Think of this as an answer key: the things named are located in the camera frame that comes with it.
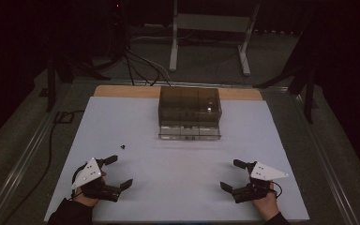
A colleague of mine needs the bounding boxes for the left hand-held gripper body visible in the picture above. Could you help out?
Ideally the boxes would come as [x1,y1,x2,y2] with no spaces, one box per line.
[71,157,122,203]

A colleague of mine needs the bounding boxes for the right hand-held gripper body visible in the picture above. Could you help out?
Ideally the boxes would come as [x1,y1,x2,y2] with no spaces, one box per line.
[231,160,290,204]

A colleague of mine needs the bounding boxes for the person's left hand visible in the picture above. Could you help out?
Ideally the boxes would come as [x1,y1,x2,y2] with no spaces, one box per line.
[73,170,108,208]

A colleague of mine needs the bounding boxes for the person's right hand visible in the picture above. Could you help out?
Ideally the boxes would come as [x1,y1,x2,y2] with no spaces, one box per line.
[251,182,280,221]

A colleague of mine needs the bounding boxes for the white table mat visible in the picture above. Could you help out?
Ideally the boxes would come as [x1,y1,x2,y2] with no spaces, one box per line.
[43,96,310,223]

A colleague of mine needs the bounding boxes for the brown translucent drawer box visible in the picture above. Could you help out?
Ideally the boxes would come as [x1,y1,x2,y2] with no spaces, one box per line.
[157,85,223,142]

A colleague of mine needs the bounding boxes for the black tripod stand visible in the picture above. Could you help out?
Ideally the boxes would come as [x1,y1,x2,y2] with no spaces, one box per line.
[45,51,111,113]
[252,60,320,124]

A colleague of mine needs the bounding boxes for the white metal stand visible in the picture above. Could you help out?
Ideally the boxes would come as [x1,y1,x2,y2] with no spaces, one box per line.
[169,0,261,77]

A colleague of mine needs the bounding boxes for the left hand-held gripper cable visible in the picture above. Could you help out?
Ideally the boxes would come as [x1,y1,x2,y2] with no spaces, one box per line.
[70,162,89,201]

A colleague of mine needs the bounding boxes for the hand-held gripper cable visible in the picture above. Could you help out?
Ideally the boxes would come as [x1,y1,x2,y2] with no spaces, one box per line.
[70,162,89,201]
[270,181,283,199]

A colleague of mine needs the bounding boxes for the right hand-held gripper cable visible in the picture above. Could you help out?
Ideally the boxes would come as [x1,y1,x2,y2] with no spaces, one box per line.
[270,181,283,199]

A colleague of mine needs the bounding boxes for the black floor cable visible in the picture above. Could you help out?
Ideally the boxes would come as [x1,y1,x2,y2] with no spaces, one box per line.
[0,109,85,225]

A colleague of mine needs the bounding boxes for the bundle of black cables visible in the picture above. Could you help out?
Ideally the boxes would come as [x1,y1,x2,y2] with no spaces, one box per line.
[123,46,173,87]

